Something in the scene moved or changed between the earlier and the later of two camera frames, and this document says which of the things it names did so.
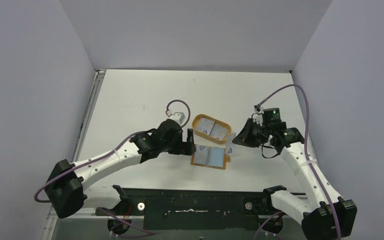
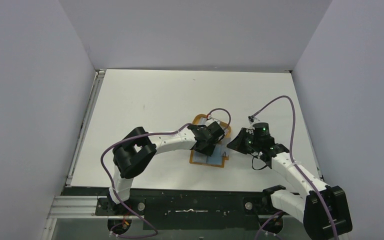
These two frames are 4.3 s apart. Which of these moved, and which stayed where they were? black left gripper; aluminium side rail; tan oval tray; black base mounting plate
Moved: black left gripper
Stayed: tan oval tray; black base mounting plate; aluminium side rail
